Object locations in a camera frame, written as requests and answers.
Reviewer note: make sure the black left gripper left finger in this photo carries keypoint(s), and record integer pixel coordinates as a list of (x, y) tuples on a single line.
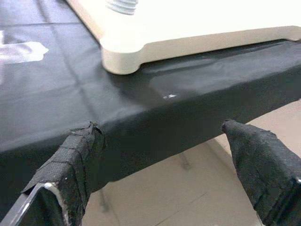
[(65, 176)]

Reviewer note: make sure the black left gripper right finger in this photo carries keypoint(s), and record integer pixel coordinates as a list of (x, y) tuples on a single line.
[(263, 169)]

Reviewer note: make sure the white plastic table top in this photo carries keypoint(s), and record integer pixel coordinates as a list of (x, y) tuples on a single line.
[(188, 23)]

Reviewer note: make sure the white plastic table leg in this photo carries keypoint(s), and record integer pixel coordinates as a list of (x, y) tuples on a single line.
[(122, 7)]

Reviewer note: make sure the black plastic table cover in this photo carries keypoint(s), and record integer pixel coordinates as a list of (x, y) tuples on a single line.
[(70, 94)]

